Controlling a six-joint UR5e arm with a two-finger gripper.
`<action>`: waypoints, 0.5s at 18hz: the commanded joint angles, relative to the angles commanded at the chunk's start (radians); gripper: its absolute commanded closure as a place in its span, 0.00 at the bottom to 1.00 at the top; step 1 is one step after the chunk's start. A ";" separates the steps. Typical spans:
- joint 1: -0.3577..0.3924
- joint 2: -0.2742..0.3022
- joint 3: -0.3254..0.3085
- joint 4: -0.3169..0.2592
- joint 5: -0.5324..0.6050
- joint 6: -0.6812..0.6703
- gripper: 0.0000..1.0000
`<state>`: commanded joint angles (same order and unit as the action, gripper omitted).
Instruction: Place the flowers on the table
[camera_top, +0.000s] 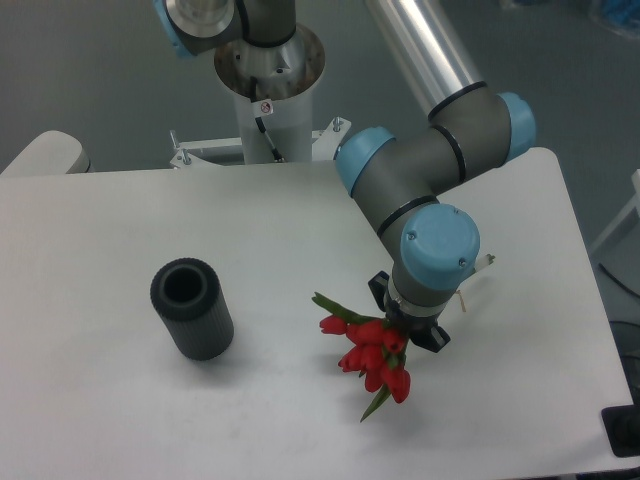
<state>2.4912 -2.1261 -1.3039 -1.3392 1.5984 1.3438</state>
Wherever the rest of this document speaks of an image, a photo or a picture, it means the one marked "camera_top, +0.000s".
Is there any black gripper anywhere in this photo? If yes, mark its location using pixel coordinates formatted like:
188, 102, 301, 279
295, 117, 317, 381
368, 271, 450, 352

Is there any red tulip bouquet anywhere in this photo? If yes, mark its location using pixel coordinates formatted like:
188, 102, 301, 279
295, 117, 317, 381
312, 292, 411, 421

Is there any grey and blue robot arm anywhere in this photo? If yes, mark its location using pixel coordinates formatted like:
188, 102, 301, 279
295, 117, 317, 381
154, 1, 536, 352

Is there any black device at table edge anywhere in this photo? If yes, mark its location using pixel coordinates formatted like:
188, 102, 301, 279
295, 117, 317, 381
601, 405, 639, 458

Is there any dark grey ribbed vase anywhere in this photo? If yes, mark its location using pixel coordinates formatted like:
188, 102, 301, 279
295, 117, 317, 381
150, 258, 234, 361

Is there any blue plastic bag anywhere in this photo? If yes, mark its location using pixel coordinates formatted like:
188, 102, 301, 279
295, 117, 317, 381
588, 0, 639, 39

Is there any white rounded chair part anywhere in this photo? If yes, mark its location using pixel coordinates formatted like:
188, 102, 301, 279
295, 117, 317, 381
1, 130, 93, 178

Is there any white metal mounting bracket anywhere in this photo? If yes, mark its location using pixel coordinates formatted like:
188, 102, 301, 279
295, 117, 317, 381
169, 116, 352, 169

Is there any black cable on pedestal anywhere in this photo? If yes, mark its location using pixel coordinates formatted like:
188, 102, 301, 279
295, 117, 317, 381
248, 74, 286, 164

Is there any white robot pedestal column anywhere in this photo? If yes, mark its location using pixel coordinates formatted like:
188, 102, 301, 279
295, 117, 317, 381
214, 24, 325, 162

